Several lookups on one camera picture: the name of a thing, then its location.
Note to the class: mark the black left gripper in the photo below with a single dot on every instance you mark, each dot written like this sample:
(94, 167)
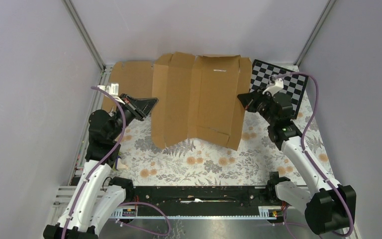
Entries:
(140, 108)

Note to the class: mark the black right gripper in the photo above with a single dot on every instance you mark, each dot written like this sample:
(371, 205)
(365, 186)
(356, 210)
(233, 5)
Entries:
(247, 99)

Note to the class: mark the black white checkerboard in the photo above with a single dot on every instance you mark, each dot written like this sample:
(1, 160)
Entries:
(294, 85)

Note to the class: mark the cardboard box sheet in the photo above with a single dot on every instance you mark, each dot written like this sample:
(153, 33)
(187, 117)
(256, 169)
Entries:
(197, 98)

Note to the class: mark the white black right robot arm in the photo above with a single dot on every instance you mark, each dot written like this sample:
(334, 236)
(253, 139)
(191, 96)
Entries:
(327, 205)

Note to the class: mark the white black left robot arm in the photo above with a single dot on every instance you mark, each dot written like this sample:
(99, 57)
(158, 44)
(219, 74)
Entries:
(85, 214)

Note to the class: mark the lower flat cardboard sheet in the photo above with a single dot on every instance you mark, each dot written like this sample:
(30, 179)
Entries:
(134, 78)

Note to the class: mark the floral patterned table mat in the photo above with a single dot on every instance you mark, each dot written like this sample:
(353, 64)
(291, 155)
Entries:
(197, 162)

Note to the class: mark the black base rail bar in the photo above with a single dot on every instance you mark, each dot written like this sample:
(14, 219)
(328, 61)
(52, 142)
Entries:
(205, 201)

